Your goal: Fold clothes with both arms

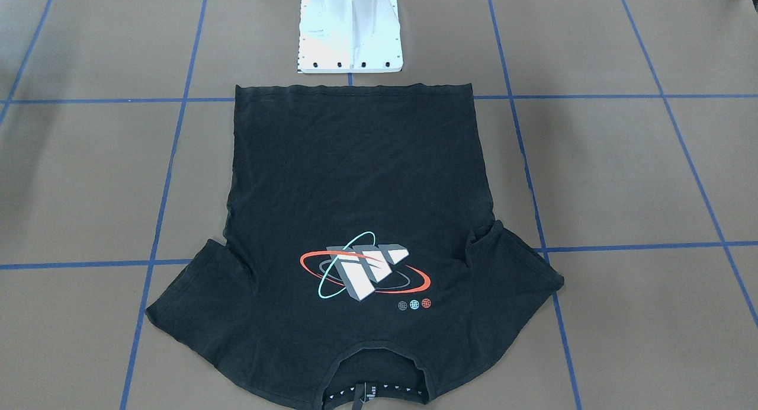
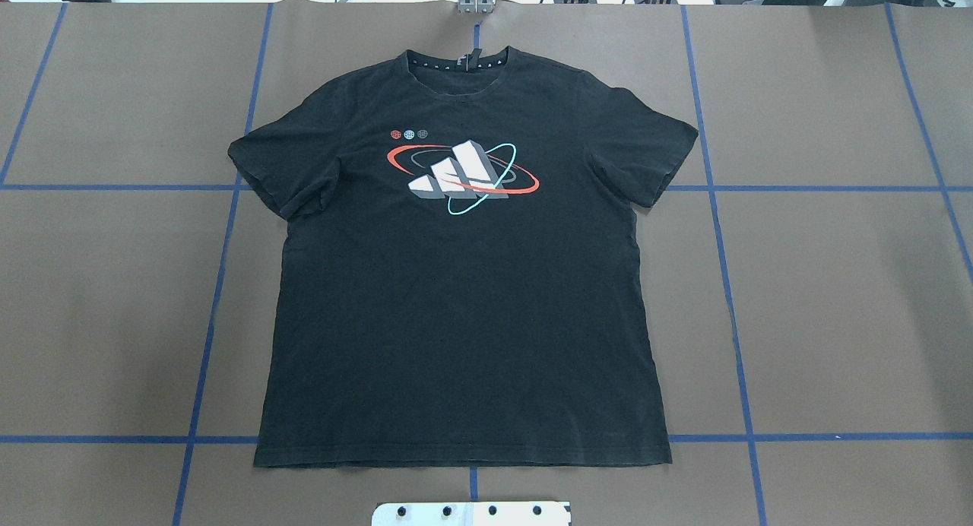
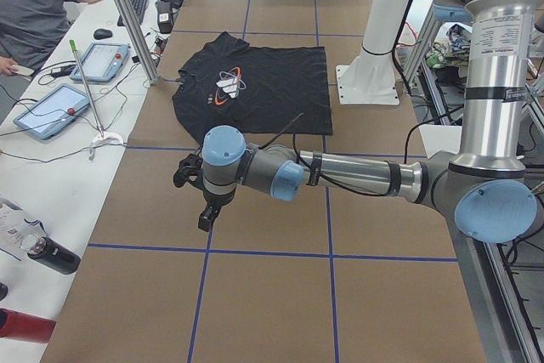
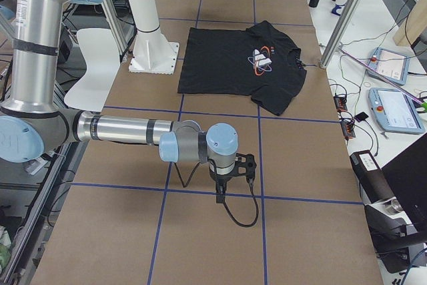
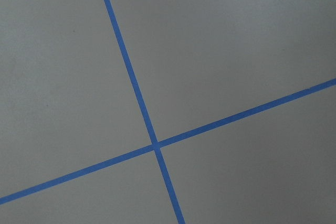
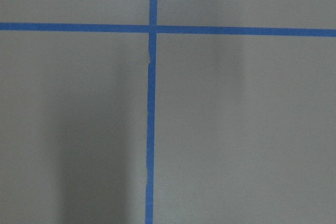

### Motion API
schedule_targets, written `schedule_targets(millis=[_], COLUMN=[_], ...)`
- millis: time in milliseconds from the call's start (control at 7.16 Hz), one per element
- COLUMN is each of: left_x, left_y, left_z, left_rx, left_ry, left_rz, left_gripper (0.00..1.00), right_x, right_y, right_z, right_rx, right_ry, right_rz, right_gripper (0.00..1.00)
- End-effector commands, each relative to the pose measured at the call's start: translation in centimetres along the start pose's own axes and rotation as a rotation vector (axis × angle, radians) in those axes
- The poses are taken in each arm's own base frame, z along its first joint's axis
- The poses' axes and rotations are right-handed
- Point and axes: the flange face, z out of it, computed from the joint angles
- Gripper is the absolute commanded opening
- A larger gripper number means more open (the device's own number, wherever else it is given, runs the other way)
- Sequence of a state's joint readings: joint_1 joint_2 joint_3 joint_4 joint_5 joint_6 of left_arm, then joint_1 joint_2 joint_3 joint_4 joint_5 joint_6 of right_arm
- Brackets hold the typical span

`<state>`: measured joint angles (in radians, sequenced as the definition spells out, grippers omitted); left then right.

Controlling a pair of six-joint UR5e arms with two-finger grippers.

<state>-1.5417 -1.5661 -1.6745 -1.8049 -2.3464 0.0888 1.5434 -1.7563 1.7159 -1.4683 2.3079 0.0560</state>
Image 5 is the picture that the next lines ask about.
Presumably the blue tape line lengthwise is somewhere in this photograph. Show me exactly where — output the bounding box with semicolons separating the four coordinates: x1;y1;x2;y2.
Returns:
103;0;185;223

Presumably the blue tape line crosswise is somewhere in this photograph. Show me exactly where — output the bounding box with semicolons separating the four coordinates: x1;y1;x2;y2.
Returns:
1;79;335;205

